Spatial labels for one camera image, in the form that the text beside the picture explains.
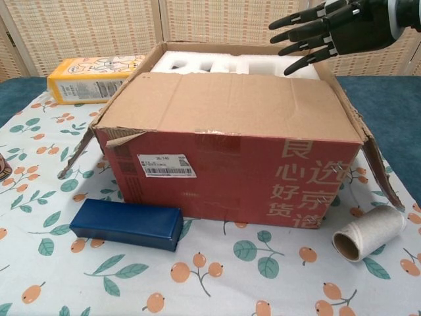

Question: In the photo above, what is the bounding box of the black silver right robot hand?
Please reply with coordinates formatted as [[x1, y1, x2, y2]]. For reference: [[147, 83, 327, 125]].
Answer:
[[268, 0, 401, 76]]

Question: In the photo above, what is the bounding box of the red cardboard shipping box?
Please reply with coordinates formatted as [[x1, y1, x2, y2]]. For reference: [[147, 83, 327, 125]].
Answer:
[[58, 41, 406, 230]]

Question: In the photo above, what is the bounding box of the dark blue rectangular box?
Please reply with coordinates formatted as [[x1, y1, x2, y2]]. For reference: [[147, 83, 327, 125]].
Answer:
[[68, 198, 184, 253]]

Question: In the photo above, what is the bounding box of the white foam packing insert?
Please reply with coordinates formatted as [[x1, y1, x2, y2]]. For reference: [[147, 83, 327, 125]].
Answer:
[[150, 51, 322, 81]]

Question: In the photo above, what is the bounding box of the white paper roll cardboard core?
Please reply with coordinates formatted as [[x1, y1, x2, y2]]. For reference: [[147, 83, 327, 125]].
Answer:
[[332, 205, 407, 263]]

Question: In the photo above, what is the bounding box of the woven bamboo folding screen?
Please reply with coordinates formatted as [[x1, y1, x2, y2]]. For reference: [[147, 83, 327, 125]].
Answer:
[[0, 0, 421, 83]]

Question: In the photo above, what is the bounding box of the yellow cartoon tissue pack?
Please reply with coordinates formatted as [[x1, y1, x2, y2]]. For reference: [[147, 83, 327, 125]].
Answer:
[[47, 55, 147, 105]]

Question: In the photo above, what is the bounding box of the floral fruit print tablecloth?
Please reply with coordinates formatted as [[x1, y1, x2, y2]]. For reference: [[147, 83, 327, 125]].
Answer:
[[0, 90, 421, 316]]

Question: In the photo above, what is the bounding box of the patterned object at left edge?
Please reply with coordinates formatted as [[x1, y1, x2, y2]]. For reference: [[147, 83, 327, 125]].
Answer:
[[0, 153, 12, 182]]

